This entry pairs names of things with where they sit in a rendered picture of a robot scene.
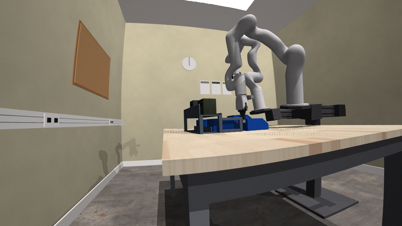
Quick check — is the olive green case with orange latches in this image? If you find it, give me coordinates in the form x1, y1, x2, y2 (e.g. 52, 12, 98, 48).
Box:
198, 98, 216, 115

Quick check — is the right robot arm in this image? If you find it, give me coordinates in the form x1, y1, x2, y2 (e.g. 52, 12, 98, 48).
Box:
238, 35, 266, 112

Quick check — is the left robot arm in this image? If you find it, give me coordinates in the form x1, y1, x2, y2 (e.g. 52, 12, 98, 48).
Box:
225, 14, 309, 106

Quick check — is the dark grey case with orange latches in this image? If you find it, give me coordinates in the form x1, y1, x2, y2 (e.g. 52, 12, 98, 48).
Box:
190, 100, 198, 107

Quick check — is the grey metal shelf rack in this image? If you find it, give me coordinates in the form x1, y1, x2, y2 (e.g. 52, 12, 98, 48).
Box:
184, 104, 246, 134

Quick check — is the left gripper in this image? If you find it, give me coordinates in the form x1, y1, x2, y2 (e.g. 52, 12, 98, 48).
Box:
236, 95, 248, 119

